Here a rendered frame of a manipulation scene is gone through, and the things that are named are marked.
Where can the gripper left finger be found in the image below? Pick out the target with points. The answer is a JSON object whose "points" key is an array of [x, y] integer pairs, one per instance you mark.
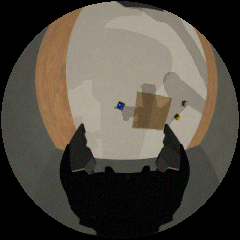
{"points": [[77, 162]]}

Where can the yellow die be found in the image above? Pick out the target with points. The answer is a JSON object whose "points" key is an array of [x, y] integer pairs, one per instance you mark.
{"points": [[177, 117]]}

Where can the tan flat mat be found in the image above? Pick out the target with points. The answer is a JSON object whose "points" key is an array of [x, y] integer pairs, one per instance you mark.
{"points": [[151, 111]]}

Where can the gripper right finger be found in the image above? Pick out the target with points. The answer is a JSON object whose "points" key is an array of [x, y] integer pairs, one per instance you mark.
{"points": [[173, 160]]}

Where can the white die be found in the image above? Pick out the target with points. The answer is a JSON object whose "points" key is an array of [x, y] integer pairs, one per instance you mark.
{"points": [[184, 103]]}

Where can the blue die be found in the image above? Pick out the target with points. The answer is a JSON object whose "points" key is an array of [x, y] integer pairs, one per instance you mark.
{"points": [[120, 105]]}

